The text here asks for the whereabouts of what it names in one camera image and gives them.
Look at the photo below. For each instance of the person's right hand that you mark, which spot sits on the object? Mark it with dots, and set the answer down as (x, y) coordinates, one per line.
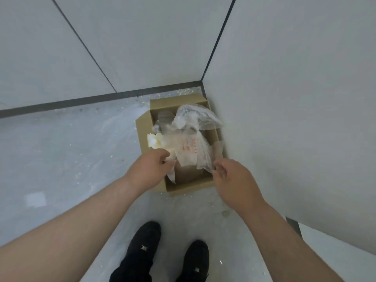
(241, 187)

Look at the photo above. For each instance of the person's left hand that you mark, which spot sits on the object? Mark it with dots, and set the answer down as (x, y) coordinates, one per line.
(147, 170)

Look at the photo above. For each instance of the white tissue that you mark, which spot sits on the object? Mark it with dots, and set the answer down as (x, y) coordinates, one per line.
(154, 140)

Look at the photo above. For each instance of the person's right forearm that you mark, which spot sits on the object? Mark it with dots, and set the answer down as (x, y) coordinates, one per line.
(290, 249)

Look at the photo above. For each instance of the person's left forearm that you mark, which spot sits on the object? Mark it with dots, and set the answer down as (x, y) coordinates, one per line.
(64, 232)

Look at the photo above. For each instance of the person's black left shoe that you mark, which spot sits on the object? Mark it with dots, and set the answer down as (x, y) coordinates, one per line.
(144, 243)

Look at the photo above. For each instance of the person's black shoe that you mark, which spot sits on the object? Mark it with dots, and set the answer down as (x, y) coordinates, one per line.
(196, 258)
(144, 243)

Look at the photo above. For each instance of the person's black right shoe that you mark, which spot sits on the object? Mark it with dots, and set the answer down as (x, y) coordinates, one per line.
(196, 258)

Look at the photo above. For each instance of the person's dark trousers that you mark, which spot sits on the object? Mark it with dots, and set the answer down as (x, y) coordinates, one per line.
(123, 276)

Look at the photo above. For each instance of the large open cardboard box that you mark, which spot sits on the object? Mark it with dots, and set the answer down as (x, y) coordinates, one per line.
(188, 186)

